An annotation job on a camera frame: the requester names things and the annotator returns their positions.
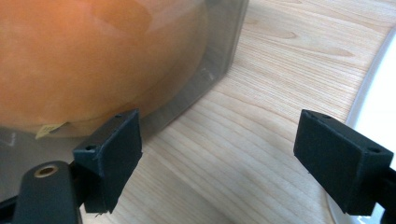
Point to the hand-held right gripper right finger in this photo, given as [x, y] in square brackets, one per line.
[336, 161]

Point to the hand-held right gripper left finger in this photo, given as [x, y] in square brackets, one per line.
[112, 155]

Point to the orange plush toy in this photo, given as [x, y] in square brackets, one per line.
[93, 62]

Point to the clear plastic storage box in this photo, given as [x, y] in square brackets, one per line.
[218, 40]

